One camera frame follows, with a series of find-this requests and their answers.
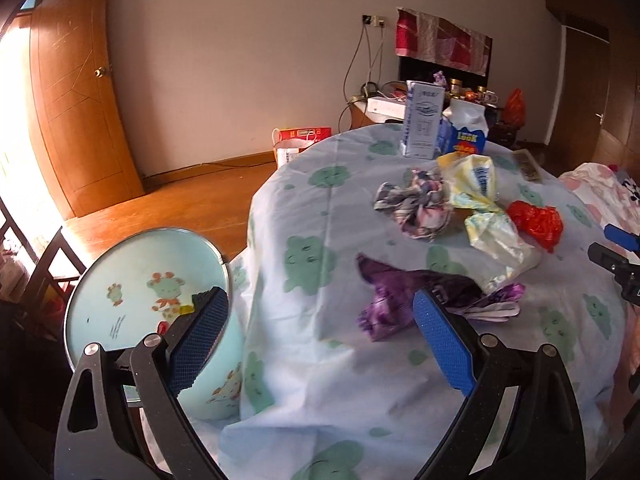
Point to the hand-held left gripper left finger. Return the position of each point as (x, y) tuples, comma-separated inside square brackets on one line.
[(200, 340)]

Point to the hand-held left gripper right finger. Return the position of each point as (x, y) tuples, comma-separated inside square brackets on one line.
[(445, 340)]

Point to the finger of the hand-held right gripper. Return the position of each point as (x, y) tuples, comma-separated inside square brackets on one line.
[(625, 237), (620, 270)]

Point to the purple wrapper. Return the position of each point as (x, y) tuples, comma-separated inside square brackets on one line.
[(400, 285)]

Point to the red plastic bag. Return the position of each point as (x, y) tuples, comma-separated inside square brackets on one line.
[(535, 222), (515, 107)]

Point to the light green giraffe print bin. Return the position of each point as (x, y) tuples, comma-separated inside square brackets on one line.
[(140, 270)]

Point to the clear plastic bag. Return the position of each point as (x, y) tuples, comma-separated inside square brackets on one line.
[(500, 245)]

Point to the grey patterned cloth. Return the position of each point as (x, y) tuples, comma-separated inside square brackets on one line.
[(415, 205)]

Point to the pink floral blanket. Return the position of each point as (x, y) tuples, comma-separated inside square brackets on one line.
[(590, 185)]

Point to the small brown packet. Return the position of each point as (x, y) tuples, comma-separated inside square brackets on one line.
[(528, 166)]

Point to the dark wooden cabinet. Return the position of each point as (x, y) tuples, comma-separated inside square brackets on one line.
[(505, 132)]

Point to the wooden chair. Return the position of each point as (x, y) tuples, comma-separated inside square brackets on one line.
[(55, 260)]

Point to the round table with cloud cloth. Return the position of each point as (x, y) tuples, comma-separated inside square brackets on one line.
[(325, 220)]

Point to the red plastic bag on cabinet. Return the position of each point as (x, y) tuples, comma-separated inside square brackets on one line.
[(515, 107)]

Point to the blue gable milk carton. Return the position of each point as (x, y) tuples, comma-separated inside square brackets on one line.
[(470, 137)]

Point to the white mug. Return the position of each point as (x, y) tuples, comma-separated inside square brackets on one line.
[(489, 96)]

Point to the white paper bag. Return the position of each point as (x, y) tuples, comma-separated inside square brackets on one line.
[(287, 155)]

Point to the tall white milk carton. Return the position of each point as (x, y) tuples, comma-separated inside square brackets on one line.
[(422, 120)]

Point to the red gift box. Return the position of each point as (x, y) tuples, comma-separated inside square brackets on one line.
[(305, 133)]

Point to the white flat box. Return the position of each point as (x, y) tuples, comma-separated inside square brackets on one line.
[(385, 107)]

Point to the purple ornament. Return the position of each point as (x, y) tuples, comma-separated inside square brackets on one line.
[(440, 78)]

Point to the wooden door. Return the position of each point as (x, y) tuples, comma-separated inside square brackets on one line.
[(85, 110)]

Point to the black television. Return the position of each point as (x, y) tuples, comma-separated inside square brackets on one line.
[(415, 70)]

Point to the red patterned cloth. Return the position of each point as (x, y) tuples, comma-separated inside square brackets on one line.
[(440, 40)]

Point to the wall socket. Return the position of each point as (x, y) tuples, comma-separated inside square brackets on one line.
[(374, 20)]

